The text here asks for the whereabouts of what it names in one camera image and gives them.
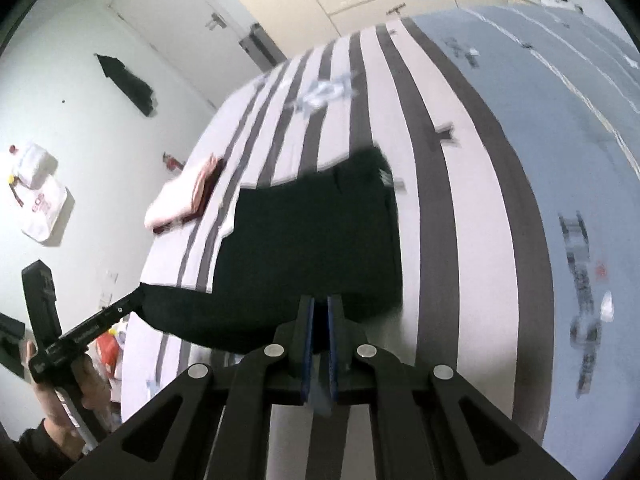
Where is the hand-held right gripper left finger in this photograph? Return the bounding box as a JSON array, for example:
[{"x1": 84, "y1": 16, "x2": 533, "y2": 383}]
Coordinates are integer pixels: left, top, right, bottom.
[{"x1": 60, "y1": 294, "x2": 317, "y2": 480}]

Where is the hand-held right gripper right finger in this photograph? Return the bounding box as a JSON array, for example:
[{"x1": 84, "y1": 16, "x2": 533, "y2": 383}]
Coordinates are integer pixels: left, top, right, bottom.
[{"x1": 320, "y1": 294, "x2": 581, "y2": 480}]

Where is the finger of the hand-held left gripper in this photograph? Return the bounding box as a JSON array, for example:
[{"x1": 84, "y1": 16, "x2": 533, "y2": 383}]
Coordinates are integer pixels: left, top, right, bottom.
[{"x1": 114, "y1": 282, "x2": 147, "y2": 317}]

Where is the black printed t-shirt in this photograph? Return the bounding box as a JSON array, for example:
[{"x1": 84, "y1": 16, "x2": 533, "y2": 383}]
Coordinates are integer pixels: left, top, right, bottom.
[{"x1": 135, "y1": 146, "x2": 405, "y2": 356}]

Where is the person's left forearm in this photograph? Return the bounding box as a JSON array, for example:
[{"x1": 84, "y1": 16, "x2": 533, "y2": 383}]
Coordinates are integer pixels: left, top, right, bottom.
[{"x1": 10, "y1": 417, "x2": 88, "y2": 480}]

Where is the person's left hand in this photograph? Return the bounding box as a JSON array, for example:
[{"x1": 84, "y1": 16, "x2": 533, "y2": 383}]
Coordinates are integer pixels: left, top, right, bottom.
[{"x1": 25, "y1": 342, "x2": 116, "y2": 450}]

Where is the red and white plastic bag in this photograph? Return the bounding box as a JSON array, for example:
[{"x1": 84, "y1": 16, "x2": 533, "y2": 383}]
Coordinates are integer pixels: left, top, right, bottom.
[{"x1": 95, "y1": 322, "x2": 130, "y2": 401}]

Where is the white bag with red print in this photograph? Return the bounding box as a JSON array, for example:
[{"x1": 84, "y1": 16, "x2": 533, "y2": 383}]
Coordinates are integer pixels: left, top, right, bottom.
[{"x1": 10, "y1": 175, "x2": 68, "y2": 246}]

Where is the pink folded garment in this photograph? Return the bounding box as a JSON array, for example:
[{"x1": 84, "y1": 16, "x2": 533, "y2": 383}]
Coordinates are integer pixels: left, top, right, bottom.
[{"x1": 144, "y1": 157, "x2": 221, "y2": 231}]

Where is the dark red folded garment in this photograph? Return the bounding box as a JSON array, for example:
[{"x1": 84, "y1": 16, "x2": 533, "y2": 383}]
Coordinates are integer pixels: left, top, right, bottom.
[{"x1": 152, "y1": 157, "x2": 228, "y2": 235}]

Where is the clear white plastic bag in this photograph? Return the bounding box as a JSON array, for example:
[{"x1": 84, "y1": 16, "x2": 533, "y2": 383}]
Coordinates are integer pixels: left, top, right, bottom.
[{"x1": 15, "y1": 142, "x2": 58, "y2": 191}]

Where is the bed with striped sheet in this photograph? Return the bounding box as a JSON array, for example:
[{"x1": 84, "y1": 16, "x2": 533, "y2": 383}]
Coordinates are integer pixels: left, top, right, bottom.
[{"x1": 120, "y1": 5, "x2": 640, "y2": 480}]

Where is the dark hanging garment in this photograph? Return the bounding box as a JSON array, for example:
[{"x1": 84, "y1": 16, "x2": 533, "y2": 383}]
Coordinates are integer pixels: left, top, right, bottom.
[{"x1": 95, "y1": 52, "x2": 160, "y2": 118}]

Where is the grey ribbed suitcase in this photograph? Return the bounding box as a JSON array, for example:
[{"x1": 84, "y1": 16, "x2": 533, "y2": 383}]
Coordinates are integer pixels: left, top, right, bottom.
[{"x1": 239, "y1": 22, "x2": 288, "y2": 73}]

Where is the white door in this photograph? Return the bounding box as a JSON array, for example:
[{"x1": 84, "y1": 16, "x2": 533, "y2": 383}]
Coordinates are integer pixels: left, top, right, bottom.
[{"x1": 107, "y1": 0, "x2": 288, "y2": 111}]

